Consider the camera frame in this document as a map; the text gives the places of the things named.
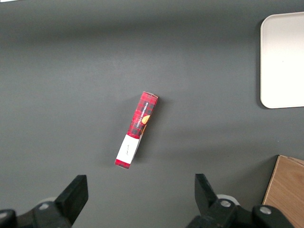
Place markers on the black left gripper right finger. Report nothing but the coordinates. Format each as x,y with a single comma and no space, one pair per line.
205,197

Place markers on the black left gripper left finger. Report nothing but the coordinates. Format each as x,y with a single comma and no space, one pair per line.
71,199

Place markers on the wooden drawer cabinet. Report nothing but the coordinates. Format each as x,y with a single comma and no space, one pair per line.
287,190

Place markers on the red plaid cookie box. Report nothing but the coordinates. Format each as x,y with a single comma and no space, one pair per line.
140,123

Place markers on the beige plastic tray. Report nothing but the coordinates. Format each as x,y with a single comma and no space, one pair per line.
282,61

